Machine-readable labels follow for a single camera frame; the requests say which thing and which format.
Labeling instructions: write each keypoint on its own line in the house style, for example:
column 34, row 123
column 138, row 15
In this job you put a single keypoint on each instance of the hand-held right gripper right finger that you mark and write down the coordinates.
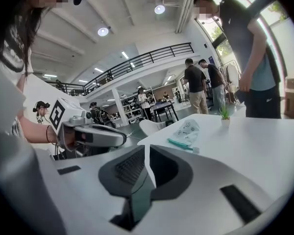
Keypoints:
column 210, row 204

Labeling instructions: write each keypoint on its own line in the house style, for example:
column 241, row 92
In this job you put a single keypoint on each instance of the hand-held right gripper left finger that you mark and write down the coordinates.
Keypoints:
column 76, row 192

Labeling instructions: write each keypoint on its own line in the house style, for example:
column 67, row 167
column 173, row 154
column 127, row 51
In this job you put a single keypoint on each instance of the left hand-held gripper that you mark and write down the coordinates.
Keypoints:
column 56, row 114

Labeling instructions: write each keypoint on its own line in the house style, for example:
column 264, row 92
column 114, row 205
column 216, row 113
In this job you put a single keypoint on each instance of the white zip pouch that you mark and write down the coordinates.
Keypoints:
column 186, row 132

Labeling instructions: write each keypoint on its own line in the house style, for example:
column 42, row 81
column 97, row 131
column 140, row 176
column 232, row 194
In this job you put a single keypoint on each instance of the person's left forearm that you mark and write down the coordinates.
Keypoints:
column 34, row 131

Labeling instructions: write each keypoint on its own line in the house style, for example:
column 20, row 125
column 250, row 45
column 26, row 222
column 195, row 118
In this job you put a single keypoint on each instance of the person's left hand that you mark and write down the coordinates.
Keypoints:
column 68, row 138

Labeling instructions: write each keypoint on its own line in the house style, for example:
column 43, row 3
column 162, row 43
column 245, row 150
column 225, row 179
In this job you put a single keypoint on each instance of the white power strip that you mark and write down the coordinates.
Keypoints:
column 130, row 134

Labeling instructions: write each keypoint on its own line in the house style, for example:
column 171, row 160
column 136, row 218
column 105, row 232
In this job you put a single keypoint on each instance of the shelf with black bags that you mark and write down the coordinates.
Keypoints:
column 131, row 106

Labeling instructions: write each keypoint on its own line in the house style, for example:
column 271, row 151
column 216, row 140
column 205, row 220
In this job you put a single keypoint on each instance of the white shell chair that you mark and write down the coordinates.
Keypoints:
column 149, row 126

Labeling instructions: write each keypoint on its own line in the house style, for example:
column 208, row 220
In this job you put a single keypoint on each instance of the black-legged white-topped table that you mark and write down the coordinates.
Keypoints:
column 164, row 104

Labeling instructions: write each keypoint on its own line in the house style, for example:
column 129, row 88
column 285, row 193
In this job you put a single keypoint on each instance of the small green potted plant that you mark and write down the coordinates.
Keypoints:
column 225, row 122

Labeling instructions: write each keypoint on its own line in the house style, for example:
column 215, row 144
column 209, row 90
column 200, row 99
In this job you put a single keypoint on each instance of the black balcony railing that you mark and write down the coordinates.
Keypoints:
column 149, row 56

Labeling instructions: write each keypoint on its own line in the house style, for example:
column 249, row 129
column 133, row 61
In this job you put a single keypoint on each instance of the round ceiling lamp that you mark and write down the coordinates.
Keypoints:
column 159, row 9
column 103, row 31

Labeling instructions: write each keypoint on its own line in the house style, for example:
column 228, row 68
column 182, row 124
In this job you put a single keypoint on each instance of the person's white printed shirt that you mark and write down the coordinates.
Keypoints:
column 5, row 94

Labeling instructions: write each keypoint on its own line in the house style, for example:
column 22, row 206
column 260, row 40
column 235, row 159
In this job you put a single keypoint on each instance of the clothes rack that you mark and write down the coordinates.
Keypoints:
column 231, row 75

